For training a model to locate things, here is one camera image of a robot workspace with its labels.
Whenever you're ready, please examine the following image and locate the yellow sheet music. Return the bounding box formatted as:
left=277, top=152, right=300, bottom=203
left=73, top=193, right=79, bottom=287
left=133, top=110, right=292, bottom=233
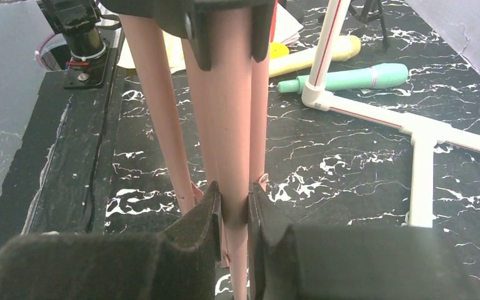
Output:
left=117, top=31, right=186, bottom=74

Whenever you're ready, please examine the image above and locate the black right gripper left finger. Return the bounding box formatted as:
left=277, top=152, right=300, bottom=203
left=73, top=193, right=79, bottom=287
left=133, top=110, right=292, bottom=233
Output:
left=0, top=182, right=221, bottom=299

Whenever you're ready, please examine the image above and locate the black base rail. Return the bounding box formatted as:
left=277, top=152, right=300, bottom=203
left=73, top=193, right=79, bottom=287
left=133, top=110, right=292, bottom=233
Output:
left=0, top=67, right=123, bottom=248

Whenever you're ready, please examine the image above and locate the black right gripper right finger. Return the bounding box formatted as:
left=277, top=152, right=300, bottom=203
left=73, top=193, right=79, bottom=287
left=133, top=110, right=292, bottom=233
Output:
left=248, top=182, right=476, bottom=299

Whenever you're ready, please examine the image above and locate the white PVC pipe frame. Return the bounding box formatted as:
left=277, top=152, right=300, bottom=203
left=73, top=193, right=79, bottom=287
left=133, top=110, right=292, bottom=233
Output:
left=301, top=1, right=480, bottom=228

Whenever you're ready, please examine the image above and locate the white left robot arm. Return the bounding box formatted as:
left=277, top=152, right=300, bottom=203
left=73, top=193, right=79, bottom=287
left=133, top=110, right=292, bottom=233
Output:
left=36, top=1, right=121, bottom=89

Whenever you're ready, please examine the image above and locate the black tripod shock mount stand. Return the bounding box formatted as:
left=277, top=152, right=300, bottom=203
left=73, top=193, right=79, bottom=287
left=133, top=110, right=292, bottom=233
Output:
left=348, top=0, right=391, bottom=51

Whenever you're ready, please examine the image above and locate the pink music stand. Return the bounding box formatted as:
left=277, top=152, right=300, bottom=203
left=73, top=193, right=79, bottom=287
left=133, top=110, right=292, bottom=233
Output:
left=102, top=1, right=276, bottom=299

